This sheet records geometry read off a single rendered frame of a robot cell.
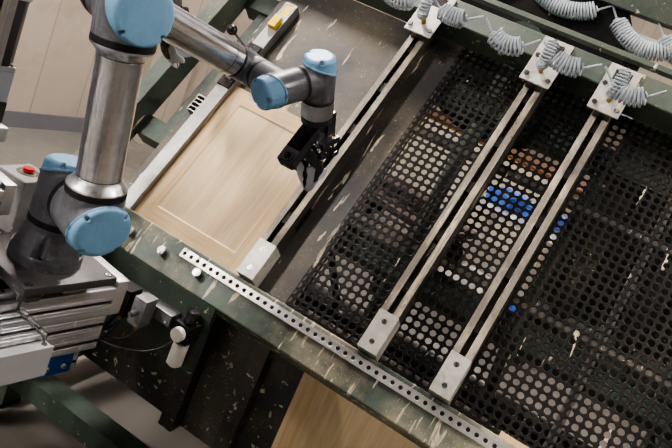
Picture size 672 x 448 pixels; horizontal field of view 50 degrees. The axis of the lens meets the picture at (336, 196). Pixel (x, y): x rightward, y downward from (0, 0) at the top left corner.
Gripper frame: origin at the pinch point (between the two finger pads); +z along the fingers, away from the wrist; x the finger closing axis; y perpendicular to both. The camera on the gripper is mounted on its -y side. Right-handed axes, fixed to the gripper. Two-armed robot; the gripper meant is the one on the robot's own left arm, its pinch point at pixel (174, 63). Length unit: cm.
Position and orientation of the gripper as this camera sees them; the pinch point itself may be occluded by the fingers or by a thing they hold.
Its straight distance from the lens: 229.7
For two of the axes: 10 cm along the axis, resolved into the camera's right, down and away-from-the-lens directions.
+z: 0.0, 7.2, 7.0
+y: 9.2, 2.6, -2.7
